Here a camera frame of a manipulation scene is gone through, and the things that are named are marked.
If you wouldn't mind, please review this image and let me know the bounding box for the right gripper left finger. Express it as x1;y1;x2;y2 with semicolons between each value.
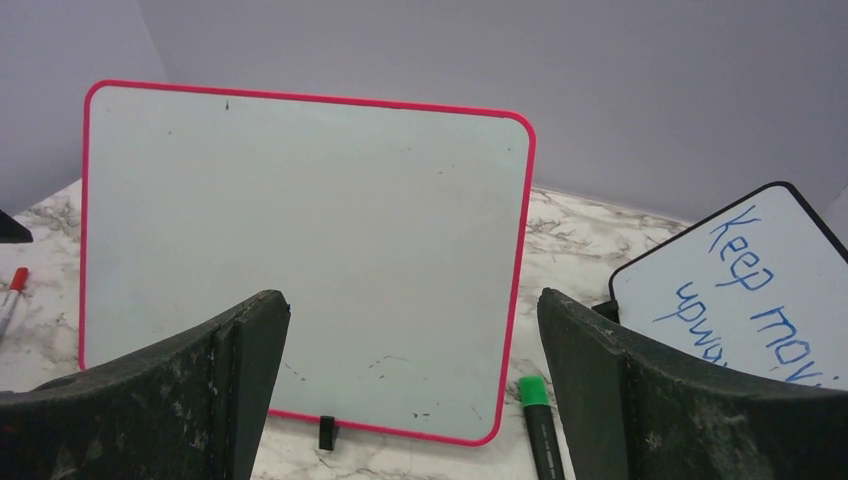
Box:
1;290;291;479

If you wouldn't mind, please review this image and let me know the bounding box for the red white marker pen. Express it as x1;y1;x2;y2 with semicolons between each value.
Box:
1;267;29;339

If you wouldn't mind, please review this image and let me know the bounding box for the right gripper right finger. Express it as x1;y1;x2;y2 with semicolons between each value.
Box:
537;288;847;479

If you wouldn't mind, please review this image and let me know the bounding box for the black framed written whiteboard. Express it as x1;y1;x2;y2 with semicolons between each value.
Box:
608;181;847;390

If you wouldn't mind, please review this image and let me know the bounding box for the green capped black marker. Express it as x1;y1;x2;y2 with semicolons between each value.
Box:
518;376;566;480

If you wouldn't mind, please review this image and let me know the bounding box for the pink framed whiteboard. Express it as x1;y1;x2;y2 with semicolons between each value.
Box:
78;80;537;447

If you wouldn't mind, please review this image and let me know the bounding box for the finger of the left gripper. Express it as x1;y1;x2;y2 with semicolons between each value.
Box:
0;211;33;244

